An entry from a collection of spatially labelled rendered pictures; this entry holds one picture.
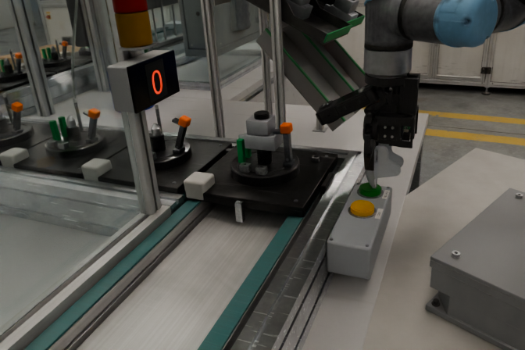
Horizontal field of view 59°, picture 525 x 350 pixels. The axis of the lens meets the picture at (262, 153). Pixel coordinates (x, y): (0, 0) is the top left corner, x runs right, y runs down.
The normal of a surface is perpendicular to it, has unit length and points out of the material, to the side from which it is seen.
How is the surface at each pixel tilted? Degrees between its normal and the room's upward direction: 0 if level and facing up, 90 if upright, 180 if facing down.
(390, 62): 90
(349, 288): 0
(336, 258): 90
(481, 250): 2
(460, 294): 90
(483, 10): 90
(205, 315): 0
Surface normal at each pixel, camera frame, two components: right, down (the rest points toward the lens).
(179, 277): -0.07, -0.92
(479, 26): 0.58, 0.29
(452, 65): -0.45, 0.38
